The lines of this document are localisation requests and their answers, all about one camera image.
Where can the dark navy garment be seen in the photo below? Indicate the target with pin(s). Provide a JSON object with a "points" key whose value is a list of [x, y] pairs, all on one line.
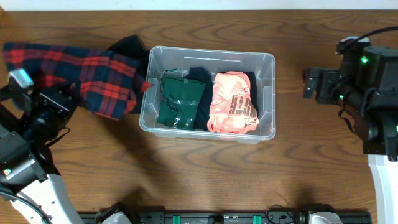
{"points": [[203, 111]]}

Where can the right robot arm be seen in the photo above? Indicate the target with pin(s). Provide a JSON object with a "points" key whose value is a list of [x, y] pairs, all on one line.
{"points": [[365, 87]]}

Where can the black garment with tape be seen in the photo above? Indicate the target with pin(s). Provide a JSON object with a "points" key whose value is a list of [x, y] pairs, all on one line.
{"points": [[253, 90]]}

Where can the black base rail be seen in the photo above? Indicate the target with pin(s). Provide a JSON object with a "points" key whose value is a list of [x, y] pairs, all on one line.
{"points": [[275, 214]]}

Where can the dark green garment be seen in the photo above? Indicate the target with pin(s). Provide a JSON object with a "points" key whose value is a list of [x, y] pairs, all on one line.
{"points": [[180, 100]]}

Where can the pink printed t-shirt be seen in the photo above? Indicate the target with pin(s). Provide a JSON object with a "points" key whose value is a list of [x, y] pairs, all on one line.
{"points": [[231, 109]]}

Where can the clear plastic storage container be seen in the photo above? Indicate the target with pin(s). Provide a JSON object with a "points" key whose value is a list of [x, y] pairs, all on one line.
{"points": [[168, 58]]}

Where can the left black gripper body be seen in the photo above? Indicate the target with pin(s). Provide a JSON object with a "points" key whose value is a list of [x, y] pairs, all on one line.
{"points": [[61, 99]]}

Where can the large black garment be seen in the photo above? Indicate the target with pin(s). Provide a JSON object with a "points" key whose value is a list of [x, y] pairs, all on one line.
{"points": [[132, 47]]}

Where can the red navy plaid shirt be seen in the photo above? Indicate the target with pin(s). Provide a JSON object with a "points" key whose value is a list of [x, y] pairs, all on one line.
{"points": [[110, 84]]}

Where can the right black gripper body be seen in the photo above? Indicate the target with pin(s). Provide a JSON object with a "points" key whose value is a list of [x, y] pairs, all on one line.
{"points": [[337, 86]]}

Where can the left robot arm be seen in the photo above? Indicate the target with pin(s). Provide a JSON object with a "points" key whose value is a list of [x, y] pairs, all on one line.
{"points": [[29, 178]]}

